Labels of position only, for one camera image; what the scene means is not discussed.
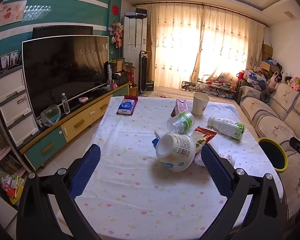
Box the yellow and teal TV cabinet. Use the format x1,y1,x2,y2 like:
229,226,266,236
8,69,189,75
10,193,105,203
19,81,130,172

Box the white plastic drawer unit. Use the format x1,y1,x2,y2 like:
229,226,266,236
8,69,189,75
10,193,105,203
0,65,40,150

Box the white dotted tablecloth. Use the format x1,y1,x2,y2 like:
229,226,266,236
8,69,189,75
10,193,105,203
74,95,283,240

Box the large curved television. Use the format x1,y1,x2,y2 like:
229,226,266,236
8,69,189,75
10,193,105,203
22,35,109,118

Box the white tissue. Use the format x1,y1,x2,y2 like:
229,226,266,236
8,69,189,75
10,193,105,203
154,128,170,138

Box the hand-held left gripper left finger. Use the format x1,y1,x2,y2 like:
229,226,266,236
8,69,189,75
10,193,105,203
16,144,102,240

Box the blue tissue pack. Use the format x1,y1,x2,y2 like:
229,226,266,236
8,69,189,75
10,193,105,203
117,99,136,114

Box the pile of plush toys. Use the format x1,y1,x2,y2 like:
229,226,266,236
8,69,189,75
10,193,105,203
266,57,300,98

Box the star patterned bag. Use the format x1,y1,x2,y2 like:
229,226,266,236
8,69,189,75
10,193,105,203
244,70,267,85

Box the open cardboard boxes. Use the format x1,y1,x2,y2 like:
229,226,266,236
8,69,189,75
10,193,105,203
109,58,138,80

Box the hanging flower decoration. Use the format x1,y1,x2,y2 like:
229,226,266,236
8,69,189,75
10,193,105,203
108,21,123,48

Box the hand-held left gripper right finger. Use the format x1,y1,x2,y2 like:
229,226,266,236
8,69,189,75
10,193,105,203
197,144,290,240

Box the grey round cushion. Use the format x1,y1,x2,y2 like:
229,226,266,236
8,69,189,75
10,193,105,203
260,90,272,103

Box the white bottle with green label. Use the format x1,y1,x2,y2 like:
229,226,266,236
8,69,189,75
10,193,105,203
207,116,245,140

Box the pink drink carton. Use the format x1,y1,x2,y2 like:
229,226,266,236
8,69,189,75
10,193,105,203
170,98,189,117

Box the framed photos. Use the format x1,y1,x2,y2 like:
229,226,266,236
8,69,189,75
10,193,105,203
0,50,19,70

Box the clear plastic container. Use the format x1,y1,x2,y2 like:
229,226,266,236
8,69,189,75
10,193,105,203
40,104,62,127

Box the stacked cardboard boxes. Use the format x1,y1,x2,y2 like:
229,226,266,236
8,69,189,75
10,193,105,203
261,44,274,62

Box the floral bed sheet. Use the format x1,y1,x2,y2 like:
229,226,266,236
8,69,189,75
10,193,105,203
148,86,238,105

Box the colourful paper packets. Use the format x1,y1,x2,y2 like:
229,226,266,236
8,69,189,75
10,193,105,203
0,172,24,204

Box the cream patterned curtains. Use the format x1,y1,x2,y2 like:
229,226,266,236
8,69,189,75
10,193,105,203
146,2,265,95

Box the beige sofa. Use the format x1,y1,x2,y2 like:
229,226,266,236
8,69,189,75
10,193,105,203
236,81,300,220

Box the white instant noodle cup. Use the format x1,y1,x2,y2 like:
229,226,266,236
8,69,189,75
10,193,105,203
155,133,197,172

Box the black tower fan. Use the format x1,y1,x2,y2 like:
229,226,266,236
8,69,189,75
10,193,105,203
138,51,148,94

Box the black bin with yellow rim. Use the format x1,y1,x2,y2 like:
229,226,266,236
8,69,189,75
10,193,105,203
257,137,289,173

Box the clear cup with green label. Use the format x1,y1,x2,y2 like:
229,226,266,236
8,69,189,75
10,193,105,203
167,110,196,135

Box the glass coffee table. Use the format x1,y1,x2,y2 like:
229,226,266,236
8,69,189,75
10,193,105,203
181,79,237,98

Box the white standing air conditioner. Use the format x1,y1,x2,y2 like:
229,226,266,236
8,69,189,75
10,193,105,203
122,15,148,94

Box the white cylindrical can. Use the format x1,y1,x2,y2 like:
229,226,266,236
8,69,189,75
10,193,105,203
219,153,236,167

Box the red snack wrapper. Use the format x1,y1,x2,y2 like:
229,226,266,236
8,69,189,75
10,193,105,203
190,127,217,153

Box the dark box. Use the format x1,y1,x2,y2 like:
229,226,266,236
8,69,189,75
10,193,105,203
125,8,148,18

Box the bookshelf with books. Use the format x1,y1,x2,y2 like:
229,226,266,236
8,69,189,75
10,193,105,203
0,97,25,178

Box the wooden curtain rod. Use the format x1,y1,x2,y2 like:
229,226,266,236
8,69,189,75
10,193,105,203
131,2,268,27

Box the pink cartoon wall picture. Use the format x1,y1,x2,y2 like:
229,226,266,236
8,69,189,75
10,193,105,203
0,0,27,27

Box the clear water bottle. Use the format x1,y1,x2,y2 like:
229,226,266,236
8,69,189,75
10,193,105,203
61,93,71,115

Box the white paper cup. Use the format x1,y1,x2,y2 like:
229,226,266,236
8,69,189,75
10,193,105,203
192,92,210,116

